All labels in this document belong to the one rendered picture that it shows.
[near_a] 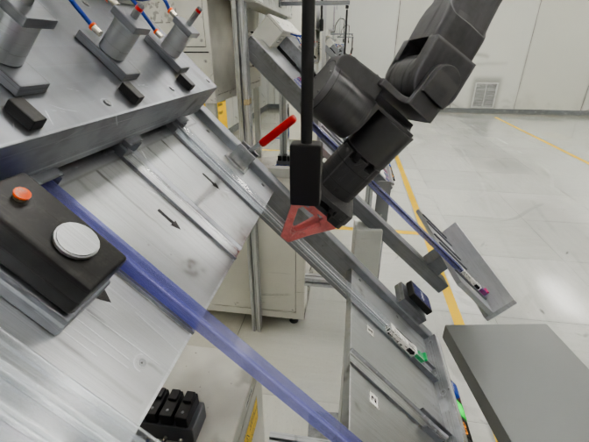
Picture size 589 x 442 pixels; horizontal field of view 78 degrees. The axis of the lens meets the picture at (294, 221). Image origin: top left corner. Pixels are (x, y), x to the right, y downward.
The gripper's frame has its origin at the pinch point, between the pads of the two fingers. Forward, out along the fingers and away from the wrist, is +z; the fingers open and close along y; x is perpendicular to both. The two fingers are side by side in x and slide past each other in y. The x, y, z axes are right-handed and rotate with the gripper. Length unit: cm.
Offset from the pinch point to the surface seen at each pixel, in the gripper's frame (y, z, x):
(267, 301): -84, 79, 33
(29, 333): 30.0, -1.0, -13.0
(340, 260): -7.8, 2.4, 11.2
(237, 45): -81, 2, -37
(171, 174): 8.2, -1.0, -15.5
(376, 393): 13.3, 2.3, 17.7
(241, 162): -5.2, -1.3, -10.9
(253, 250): -80, 60, 12
